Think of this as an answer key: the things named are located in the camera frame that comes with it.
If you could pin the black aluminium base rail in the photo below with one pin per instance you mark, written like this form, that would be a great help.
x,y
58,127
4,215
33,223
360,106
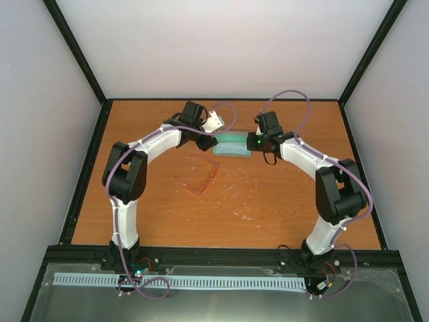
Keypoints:
x,y
280,260

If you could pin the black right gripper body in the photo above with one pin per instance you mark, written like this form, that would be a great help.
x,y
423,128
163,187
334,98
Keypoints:
x,y
256,145

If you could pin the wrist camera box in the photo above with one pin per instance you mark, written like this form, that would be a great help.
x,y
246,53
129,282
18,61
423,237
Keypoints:
x,y
213,122
258,131

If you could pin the grey glasses case green lining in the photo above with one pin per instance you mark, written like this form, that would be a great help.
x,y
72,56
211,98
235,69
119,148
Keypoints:
x,y
233,136

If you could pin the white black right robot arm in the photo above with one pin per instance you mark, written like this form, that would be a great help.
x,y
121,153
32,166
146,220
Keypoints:
x,y
339,193

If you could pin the light blue cleaning cloth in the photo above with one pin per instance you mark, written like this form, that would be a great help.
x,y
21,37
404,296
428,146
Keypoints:
x,y
231,148

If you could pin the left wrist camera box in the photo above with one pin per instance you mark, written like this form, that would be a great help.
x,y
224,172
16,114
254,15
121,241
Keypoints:
x,y
213,122

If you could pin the pink transparent sunglasses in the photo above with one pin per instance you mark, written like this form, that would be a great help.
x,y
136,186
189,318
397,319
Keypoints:
x,y
197,173

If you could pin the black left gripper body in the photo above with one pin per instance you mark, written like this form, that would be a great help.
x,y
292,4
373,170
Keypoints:
x,y
202,144

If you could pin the light blue slotted cable duct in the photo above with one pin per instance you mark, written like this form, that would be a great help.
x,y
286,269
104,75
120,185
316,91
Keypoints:
x,y
292,284

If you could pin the black enclosure frame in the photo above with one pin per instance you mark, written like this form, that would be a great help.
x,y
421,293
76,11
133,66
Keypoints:
x,y
385,256

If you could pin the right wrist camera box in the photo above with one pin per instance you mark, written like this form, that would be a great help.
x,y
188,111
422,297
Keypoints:
x,y
258,131

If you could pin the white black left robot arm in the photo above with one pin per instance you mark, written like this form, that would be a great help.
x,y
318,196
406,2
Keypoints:
x,y
125,174

